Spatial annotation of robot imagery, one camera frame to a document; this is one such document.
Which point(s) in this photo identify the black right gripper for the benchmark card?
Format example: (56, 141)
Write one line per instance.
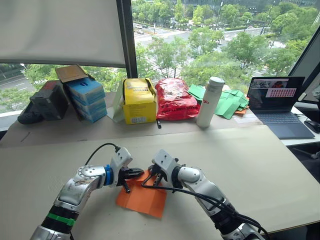
(156, 171)

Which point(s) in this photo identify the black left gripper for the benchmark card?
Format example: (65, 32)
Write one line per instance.
(124, 176)

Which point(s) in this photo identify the orange paper sheet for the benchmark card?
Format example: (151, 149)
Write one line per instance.
(240, 113)
(142, 200)

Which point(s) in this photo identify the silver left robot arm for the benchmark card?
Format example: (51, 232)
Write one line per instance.
(75, 187)

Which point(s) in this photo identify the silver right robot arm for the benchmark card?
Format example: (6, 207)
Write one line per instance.
(200, 182)

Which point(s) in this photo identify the flat orange paper sheet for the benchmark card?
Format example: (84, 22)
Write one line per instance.
(240, 113)

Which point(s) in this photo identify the black marker pen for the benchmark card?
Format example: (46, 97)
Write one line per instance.
(159, 124)

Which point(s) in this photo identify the yellow cardboard box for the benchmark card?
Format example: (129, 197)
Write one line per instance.
(140, 110)

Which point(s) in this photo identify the pale green plastic bag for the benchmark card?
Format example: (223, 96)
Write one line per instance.
(117, 107)

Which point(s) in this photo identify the blue and white box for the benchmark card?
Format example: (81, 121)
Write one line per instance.
(92, 106)
(86, 90)
(93, 116)

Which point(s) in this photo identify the red plastic bag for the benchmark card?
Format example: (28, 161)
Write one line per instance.
(175, 100)

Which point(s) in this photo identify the white cylindrical bottle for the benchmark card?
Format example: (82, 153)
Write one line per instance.
(206, 110)

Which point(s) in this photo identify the green paper sheets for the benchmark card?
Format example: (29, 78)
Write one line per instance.
(197, 92)

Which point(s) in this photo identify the green paper pile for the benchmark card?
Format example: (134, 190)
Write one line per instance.
(230, 105)

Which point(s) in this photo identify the black box with red label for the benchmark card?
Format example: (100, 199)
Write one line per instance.
(50, 102)

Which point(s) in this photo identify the black rounded device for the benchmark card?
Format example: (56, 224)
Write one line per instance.
(30, 117)

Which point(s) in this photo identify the dark grey laptop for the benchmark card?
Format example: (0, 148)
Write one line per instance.
(282, 120)

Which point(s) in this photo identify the black chair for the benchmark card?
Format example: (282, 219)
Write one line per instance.
(310, 162)

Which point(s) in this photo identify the white roller blind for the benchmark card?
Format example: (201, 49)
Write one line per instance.
(62, 30)

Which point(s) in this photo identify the black computer mouse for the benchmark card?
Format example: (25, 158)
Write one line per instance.
(313, 125)

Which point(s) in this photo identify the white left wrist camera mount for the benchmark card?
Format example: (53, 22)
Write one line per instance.
(120, 161)

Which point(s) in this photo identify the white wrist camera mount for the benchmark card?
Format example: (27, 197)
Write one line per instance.
(163, 160)
(120, 161)

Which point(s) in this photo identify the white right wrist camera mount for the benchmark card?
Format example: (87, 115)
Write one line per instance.
(163, 160)

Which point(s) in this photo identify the dark window post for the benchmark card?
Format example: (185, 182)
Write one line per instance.
(130, 37)

